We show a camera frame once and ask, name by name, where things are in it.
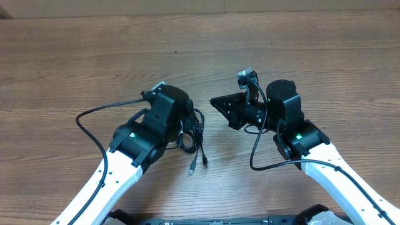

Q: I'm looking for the black usb cable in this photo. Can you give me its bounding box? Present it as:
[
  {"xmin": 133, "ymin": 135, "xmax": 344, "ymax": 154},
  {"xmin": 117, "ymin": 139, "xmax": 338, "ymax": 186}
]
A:
[{"xmin": 174, "ymin": 107, "xmax": 209, "ymax": 176}]

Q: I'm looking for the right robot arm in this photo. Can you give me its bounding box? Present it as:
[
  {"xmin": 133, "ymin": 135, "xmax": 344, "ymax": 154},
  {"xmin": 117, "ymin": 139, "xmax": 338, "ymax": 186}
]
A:
[{"xmin": 210, "ymin": 71, "xmax": 399, "ymax": 224}]

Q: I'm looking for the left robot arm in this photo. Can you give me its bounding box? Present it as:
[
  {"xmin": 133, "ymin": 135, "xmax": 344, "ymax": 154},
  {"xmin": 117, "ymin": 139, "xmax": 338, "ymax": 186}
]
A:
[{"xmin": 53, "ymin": 82, "xmax": 194, "ymax": 224}]

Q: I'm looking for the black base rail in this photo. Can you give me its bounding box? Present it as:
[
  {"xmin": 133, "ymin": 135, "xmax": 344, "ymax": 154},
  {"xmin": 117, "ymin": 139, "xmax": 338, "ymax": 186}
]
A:
[{"xmin": 99, "ymin": 204, "xmax": 351, "ymax": 225}]

